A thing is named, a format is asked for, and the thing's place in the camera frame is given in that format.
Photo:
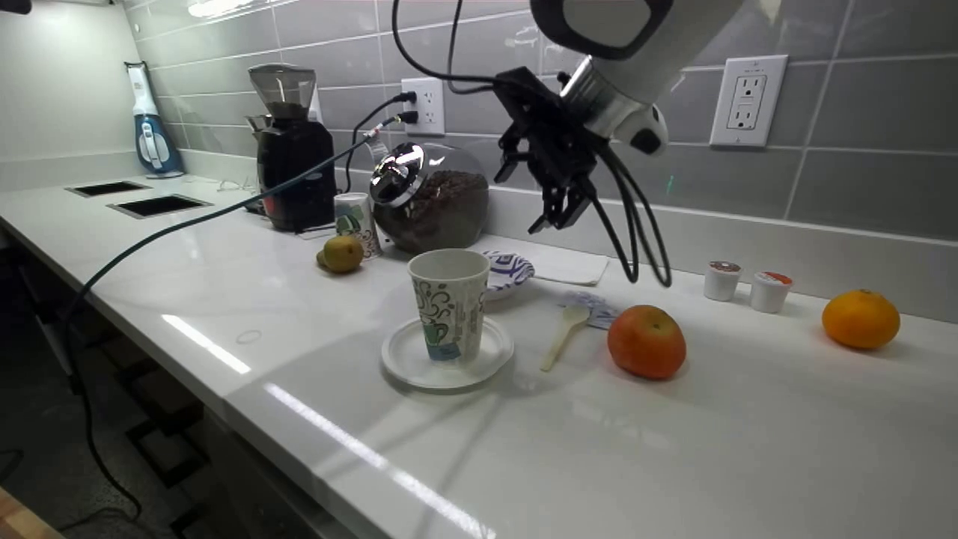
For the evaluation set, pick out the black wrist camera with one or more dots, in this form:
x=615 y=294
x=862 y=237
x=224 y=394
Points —
x=525 y=93

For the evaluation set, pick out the plain white saucer plate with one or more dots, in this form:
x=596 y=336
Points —
x=404 y=360

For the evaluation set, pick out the patterned paper cup upright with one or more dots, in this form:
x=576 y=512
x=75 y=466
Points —
x=449 y=309

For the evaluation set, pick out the white coffee pod red lid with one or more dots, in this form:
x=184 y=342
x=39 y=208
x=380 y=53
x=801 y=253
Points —
x=771 y=294

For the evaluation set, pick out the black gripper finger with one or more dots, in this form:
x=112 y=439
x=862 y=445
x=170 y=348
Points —
x=579 y=204
x=543 y=204

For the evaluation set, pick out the red orange apple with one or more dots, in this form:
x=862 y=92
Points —
x=648 y=342

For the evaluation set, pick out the orange fruit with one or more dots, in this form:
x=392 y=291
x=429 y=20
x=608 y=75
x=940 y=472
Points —
x=859 y=321

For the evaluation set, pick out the white wall outlet with plugs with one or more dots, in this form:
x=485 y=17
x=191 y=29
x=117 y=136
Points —
x=432 y=113

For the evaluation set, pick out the wooden table top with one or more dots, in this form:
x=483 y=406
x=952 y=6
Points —
x=18 y=518

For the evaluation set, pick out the white coffee pod dark lid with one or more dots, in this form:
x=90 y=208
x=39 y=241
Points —
x=721 y=283

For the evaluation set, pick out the white folded napkin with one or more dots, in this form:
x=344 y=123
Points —
x=569 y=267

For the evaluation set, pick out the cream plastic spoon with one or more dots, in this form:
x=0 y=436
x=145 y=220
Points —
x=564 y=334

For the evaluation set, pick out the blue white patterned packet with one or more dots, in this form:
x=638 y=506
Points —
x=600 y=306

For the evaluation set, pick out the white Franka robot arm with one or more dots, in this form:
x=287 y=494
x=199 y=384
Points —
x=648 y=50

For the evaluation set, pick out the black coffee grinder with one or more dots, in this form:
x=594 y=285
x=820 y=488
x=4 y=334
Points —
x=301 y=183

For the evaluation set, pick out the green pear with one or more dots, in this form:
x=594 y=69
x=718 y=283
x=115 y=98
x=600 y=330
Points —
x=341 y=256

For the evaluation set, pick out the empty white wall outlet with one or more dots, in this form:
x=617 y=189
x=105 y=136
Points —
x=750 y=99

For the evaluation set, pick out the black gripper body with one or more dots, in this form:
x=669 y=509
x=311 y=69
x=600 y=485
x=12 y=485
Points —
x=564 y=139

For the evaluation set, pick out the glass jar of coffee beans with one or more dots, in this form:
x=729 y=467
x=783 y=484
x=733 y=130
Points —
x=438 y=211

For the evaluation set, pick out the black rectangular counter inset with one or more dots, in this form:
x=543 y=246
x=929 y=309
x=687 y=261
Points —
x=156 y=204
x=108 y=186

